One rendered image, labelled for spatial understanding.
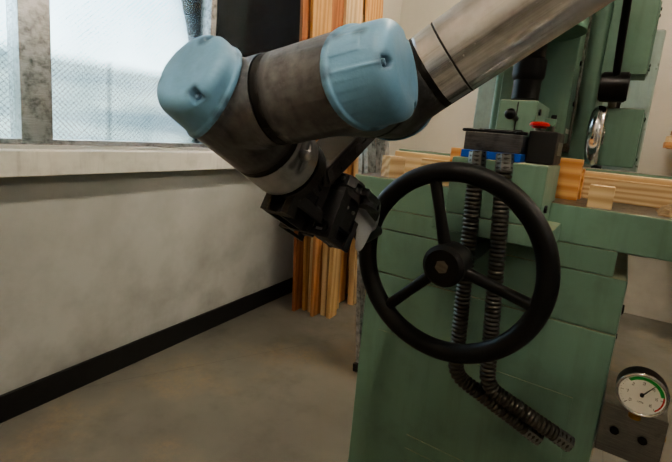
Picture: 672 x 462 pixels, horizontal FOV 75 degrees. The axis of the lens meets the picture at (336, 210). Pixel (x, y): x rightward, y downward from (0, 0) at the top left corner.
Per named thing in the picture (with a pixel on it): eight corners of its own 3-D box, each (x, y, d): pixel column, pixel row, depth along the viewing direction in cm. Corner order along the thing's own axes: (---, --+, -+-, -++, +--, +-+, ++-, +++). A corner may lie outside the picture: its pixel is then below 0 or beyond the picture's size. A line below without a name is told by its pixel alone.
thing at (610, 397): (593, 448, 67) (603, 401, 66) (598, 410, 77) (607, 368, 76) (660, 475, 63) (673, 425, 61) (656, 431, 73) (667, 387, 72)
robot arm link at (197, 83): (221, 96, 30) (134, 120, 34) (302, 172, 39) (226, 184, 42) (242, 11, 33) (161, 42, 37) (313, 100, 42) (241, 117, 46)
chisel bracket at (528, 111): (492, 143, 86) (499, 99, 84) (509, 145, 97) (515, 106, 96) (533, 147, 82) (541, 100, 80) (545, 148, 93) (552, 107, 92)
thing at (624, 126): (583, 163, 95) (593, 107, 93) (586, 163, 101) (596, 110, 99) (635, 168, 90) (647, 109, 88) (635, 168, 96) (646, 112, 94)
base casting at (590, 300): (365, 267, 91) (370, 224, 90) (456, 230, 139) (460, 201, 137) (619, 337, 67) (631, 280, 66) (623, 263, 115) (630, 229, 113)
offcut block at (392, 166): (388, 177, 88) (390, 156, 87) (380, 175, 91) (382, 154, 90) (403, 178, 89) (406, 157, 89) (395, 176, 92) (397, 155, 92)
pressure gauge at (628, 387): (608, 418, 63) (619, 366, 62) (609, 406, 67) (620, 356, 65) (661, 438, 60) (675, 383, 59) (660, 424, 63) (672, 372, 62)
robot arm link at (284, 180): (253, 109, 45) (317, 112, 41) (277, 133, 49) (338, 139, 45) (223, 173, 43) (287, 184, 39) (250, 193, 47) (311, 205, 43)
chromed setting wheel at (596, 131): (579, 165, 88) (591, 101, 86) (584, 164, 99) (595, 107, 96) (596, 166, 87) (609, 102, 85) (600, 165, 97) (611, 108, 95)
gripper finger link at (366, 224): (359, 259, 62) (330, 235, 55) (373, 220, 64) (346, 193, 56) (379, 264, 60) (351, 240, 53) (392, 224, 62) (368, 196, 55)
